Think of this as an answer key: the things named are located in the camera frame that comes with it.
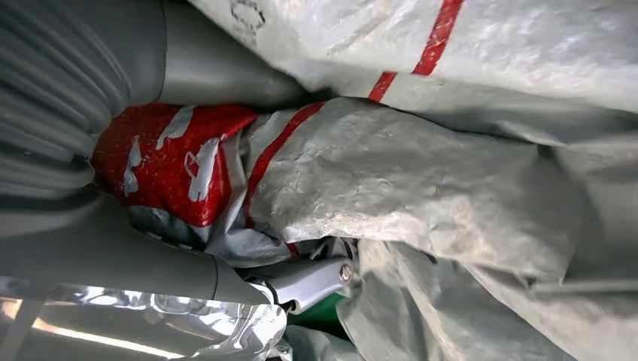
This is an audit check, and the green conveyor belt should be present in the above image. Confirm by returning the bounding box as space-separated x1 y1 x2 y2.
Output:
0 276 350 361

